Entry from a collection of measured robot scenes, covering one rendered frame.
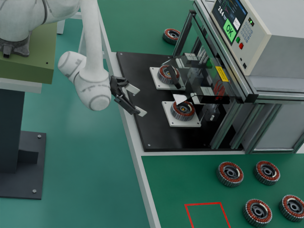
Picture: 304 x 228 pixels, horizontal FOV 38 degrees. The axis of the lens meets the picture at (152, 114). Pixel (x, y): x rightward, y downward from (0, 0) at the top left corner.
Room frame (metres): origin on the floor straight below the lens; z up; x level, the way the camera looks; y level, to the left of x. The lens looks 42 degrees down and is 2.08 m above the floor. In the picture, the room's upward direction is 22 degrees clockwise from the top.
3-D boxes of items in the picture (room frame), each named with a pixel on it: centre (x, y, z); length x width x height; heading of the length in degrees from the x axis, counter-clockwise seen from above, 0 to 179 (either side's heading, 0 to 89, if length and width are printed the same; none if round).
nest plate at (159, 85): (1.75, -0.01, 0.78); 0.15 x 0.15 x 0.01; 29
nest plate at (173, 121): (1.54, -0.12, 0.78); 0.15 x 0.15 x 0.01; 29
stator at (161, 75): (1.75, -0.01, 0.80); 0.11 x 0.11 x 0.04
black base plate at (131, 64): (1.65, -0.08, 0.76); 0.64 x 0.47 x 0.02; 29
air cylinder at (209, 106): (1.61, -0.25, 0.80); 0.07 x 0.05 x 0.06; 29
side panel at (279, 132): (1.55, -0.57, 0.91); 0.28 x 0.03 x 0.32; 119
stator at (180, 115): (1.54, -0.12, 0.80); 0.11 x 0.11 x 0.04
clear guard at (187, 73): (1.49, -0.16, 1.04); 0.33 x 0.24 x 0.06; 119
